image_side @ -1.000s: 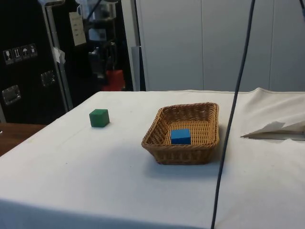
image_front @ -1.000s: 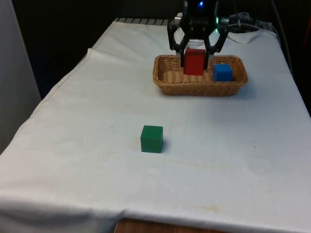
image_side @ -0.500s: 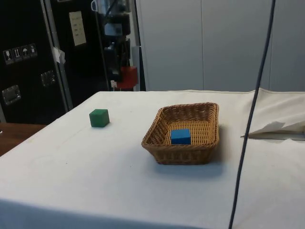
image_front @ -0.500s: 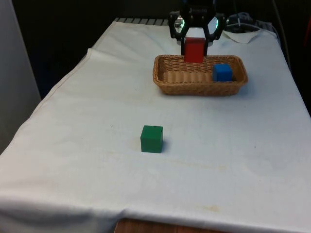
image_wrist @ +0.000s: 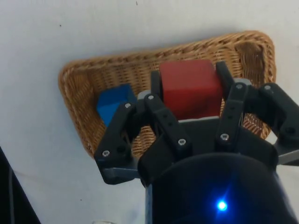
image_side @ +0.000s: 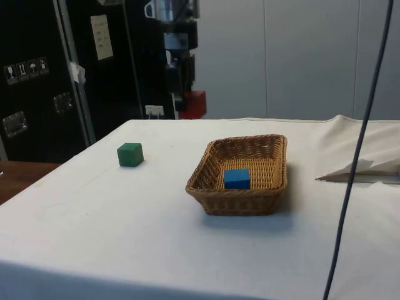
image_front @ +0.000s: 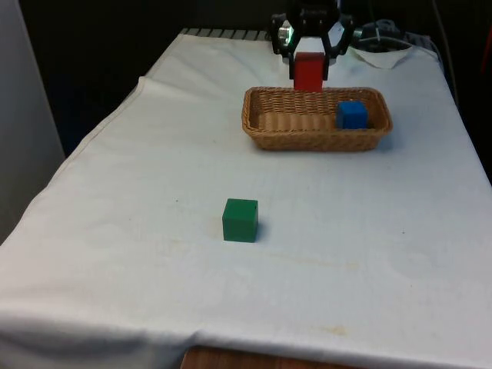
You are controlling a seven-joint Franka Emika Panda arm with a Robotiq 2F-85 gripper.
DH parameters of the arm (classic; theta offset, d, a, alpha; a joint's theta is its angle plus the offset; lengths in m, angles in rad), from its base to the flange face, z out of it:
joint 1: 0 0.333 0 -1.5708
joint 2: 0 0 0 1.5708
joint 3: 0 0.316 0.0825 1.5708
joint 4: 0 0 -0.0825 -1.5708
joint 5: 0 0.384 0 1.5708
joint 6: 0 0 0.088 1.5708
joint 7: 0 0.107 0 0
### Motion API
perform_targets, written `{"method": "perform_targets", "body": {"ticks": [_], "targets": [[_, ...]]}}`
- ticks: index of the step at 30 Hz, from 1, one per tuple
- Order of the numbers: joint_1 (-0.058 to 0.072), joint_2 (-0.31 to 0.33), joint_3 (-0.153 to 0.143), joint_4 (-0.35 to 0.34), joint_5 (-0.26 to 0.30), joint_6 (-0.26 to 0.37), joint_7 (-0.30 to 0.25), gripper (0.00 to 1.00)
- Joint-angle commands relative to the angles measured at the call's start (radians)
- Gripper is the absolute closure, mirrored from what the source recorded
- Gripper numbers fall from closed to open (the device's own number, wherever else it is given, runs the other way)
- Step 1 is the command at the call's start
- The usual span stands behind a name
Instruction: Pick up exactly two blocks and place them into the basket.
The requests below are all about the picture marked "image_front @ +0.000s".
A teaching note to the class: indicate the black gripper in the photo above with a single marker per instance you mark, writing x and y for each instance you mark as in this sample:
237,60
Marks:
315,17

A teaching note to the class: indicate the red cube block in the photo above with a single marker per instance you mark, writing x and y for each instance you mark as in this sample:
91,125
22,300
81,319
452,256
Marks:
308,73

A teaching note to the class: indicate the blue cube block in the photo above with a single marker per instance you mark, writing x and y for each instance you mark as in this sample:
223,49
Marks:
351,115

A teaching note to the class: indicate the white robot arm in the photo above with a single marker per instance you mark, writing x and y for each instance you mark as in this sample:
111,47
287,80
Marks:
338,32

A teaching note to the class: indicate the wicker basket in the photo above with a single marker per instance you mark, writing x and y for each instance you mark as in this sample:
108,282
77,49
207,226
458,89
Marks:
300,130

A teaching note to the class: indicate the green cube block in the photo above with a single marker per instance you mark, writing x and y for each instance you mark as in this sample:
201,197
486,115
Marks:
238,223

